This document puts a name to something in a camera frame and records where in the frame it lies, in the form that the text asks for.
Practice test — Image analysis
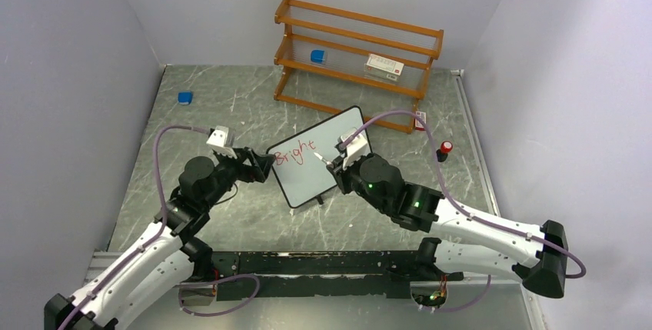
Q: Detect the blue eraser on table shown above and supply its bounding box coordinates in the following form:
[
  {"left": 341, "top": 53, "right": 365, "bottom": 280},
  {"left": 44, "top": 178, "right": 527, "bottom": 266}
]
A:
[{"left": 177, "top": 91, "right": 194, "bottom": 105}]

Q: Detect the aluminium frame rail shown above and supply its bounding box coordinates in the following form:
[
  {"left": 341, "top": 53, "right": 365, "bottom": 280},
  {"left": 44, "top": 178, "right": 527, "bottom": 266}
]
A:
[{"left": 107, "top": 65, "right": 545, "bottom": 329}]

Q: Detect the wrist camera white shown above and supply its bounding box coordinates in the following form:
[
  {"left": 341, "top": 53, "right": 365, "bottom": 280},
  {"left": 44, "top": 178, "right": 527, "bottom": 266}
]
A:
[
  {"left": 205, "top": 125, "right": 238, "bottom": 159},
  {"left": 336, "top": 128, "right": 371, "bottom": 170}
]

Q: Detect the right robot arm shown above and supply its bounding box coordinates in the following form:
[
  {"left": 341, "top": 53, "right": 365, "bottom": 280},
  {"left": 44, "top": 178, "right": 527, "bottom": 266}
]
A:
[{"left": 326, "top": 154, "right": 567, "bottom": 298}]

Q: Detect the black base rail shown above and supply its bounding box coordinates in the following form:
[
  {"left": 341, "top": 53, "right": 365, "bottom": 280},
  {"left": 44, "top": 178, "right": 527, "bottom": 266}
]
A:
[{"left": 212, "top": 250, "right": 464, "bottom": 301}]

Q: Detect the small red white box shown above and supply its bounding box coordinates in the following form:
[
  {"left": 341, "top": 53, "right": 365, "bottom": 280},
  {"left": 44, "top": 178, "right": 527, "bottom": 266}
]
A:
[{"left": 414, "top": 111, "right": 427, "bottom": 132}]

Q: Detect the red whiteboard marker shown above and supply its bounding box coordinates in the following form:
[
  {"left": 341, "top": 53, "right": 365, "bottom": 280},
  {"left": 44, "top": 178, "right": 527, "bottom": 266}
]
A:
[{"left": 315, "top": 152, "right": 334, "bottom": 168}]

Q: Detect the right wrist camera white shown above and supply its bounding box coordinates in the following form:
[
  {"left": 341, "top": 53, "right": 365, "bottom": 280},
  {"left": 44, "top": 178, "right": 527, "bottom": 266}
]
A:
[{"left": 336, "top": 128, "right": 371, "bottom": 170}]

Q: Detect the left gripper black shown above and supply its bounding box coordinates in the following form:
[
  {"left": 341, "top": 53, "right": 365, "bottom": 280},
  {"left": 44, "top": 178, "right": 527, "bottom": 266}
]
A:
[{"left": 202, "top": 144, "right": 275, "bottom": 208}]

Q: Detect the red emergency stop button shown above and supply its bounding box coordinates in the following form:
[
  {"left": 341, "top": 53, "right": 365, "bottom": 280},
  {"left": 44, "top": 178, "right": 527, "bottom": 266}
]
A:
[{"left": 436, "top": 141, "right": 454, "bottom": 162}]

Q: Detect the blue eraser on rack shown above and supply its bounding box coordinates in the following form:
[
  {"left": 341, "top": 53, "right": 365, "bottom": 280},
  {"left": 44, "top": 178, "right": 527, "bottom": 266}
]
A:
[{"left": 310, "top": 49, "right": 328, "bottom": 64}]

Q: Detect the white red box on rack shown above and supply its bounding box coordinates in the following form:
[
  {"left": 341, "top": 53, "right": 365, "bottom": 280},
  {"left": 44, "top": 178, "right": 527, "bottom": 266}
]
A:
[{"left": 364, "top": 54, "right": 404, "bottom": 82}]

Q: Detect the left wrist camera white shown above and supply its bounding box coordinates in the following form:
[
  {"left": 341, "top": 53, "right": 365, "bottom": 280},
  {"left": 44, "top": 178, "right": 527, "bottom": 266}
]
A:
[{"left": 205, "top": 125, "right": 238, "bottom": 159}]

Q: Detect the wooden two-tier rack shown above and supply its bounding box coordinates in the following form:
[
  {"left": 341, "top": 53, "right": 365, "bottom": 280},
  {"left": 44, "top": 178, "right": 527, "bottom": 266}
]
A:
[{"left": 273, "top": 0, "right": 444, "bottom": 114}]

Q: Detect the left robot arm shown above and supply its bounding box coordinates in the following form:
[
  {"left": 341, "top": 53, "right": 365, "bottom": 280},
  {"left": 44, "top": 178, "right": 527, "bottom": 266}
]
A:
[{"left": 44, "top": 148, "right": 275, "bottom": 329}]

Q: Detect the whiteboard with black frame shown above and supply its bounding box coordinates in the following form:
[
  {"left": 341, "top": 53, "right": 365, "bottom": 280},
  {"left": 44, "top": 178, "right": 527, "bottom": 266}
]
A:
[{"left": 266, "top": 105, "right": 364, "bottom": 208}]

